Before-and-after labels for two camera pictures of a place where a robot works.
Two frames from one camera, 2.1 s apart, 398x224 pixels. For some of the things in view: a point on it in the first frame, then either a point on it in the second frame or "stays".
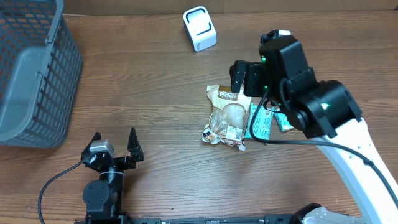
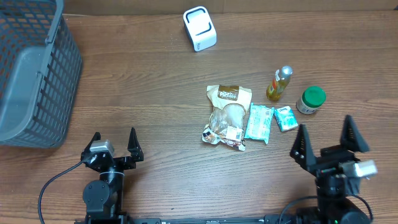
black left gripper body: [123, 163] stays
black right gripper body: [257, 81] to [328, 158]
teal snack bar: [262, 124] stays
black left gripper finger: [134, 147] stays
